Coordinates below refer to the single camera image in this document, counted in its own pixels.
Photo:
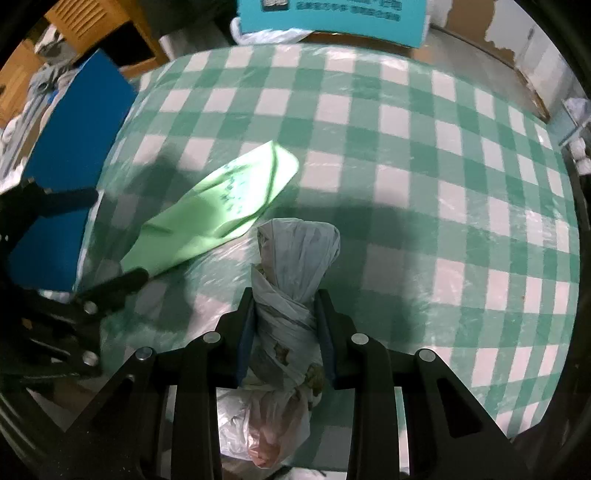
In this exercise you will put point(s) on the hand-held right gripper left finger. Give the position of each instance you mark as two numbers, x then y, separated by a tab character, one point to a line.
247	341

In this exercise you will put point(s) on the green plastic bag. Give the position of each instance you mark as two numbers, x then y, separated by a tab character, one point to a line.
207	217

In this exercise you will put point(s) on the white crumpled plastic bag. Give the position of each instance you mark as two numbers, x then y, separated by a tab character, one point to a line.
272	36

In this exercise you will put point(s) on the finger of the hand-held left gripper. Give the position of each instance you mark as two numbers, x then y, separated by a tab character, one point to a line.
120	286
55	201

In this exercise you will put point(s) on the wooden louvered cabinet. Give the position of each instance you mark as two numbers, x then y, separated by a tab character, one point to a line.
83	18

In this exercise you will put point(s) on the grey clothes pile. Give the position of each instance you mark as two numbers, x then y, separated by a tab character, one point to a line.
44	83

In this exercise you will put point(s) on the cardboard box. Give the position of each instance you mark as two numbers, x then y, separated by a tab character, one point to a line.
461	37

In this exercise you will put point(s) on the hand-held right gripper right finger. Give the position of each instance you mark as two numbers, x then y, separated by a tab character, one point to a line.
325	341

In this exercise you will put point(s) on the teal box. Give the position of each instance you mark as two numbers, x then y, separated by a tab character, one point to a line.
332	23

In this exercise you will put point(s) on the white printed knotted plastic bag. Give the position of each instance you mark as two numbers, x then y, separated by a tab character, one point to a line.
291	258

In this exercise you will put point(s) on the light blue small box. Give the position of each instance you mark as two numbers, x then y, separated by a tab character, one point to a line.
570	124

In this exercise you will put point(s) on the white small containers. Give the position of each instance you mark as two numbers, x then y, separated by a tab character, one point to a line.
582	159

